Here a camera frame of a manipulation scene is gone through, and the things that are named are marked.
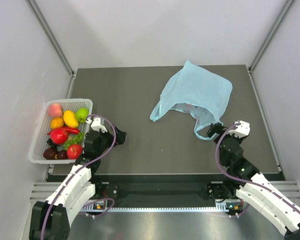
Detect light blue plastic bag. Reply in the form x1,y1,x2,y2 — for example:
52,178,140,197
149,60,233,140

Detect grey slotted cable duct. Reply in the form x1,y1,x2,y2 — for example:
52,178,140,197
79,201,245,213

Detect red fake apple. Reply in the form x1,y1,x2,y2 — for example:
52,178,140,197
66,144,83,160

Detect green fake grapes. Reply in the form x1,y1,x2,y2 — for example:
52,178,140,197
63,132,85,150

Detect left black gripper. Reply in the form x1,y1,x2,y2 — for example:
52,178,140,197
96,124,127,156

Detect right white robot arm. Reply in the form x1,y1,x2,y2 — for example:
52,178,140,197
207,120,300,240

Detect right aluminium frame post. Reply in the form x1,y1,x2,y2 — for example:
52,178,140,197
247,0,296,74

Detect red fake chili pepper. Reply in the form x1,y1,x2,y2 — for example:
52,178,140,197
47,126,80,135

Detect orange fake orange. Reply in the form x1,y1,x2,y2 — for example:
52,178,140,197
50,117,65,130

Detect yellow fake mango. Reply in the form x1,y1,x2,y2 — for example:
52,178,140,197
63,110,79,128

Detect aluminium frame post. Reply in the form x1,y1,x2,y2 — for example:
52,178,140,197
247,0,296,74
26,0,74,76

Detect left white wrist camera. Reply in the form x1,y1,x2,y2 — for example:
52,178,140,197
85,116,108,133

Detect white perforated plastic basket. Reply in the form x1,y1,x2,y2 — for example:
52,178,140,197
28,98,93,165

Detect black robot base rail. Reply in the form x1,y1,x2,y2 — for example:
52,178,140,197
92,174,239,209

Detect green fake apple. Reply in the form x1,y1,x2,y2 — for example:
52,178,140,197
74,107,89,124

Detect left aluminium frame post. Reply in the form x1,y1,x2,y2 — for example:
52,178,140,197
26,0,74,76

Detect dark purple fake grapes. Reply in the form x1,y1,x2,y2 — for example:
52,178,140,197
46,138,58,149

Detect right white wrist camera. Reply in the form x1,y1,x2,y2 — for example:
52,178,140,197
232,120,251,138

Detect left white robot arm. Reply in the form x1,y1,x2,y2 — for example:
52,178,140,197
28,126,127,240

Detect pink fake peach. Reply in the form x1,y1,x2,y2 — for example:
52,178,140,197
47,103,63,118

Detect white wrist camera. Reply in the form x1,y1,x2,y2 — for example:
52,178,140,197
85,116,108,133
232,120,251,138

